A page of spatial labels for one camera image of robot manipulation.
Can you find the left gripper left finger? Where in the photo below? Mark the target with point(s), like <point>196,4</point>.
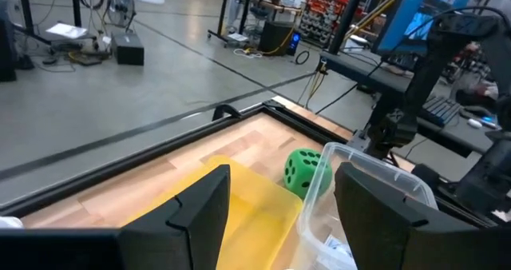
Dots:
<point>191,230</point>

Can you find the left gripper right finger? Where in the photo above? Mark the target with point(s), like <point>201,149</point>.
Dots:
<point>383,230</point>

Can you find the blue playing card deck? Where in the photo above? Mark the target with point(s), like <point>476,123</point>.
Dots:
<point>337,248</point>

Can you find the clear plastic bin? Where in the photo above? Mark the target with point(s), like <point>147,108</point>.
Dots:
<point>319,230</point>

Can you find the green foam die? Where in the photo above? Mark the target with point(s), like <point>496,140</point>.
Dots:
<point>305,174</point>

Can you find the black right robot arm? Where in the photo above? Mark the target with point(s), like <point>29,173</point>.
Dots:
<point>419,74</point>

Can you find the yellow translucent tray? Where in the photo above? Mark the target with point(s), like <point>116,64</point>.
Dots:
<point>259,222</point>

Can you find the black keyboard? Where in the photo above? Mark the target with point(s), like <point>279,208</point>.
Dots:
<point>439,110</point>

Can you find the white computer mouse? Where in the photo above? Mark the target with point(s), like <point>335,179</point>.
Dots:
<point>475,123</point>

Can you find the person's hand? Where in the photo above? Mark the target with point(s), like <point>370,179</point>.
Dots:
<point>485,91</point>

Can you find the black box on floor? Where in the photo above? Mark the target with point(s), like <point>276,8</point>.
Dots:
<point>127,50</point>

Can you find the black computer tower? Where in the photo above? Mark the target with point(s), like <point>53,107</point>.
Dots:
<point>275,38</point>

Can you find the monitor with blue screen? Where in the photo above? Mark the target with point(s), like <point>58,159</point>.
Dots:
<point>403,18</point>

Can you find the black background desk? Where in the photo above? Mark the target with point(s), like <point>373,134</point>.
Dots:
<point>223,14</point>

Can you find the parts rack with bins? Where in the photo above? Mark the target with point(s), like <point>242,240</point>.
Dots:
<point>323,18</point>

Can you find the floor fan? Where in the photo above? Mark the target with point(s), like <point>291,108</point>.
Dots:
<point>121,6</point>

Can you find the white sheet on stand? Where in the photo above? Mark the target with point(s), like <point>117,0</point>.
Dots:
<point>66,30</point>

